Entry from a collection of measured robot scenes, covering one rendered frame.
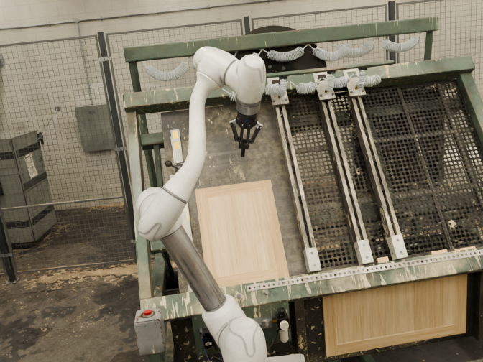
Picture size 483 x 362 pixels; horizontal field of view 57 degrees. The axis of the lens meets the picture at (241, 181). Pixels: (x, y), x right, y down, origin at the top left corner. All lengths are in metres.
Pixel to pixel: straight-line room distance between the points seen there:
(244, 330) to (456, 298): 1.71
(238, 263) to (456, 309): 1.43
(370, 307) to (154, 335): 1.32
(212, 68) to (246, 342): 0.98
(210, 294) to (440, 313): 1.70
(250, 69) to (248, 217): 1.17
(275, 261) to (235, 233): 0.27
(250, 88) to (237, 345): 0.91
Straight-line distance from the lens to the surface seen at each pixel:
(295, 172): 2.57
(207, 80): 1.62
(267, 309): 2.40
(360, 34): 3.38
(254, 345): 1.73
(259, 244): 2.47
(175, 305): 2.38
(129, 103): 2.75
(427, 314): 3.06
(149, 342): 2.22
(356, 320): 2.89
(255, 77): 1.54
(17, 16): 7.84
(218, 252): 2.45
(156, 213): 1.52
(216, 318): 1.86
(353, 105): 2.85
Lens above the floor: 2.00
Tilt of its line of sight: 14 degrees down
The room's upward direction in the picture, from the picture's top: 6 degrees counter-clockwise
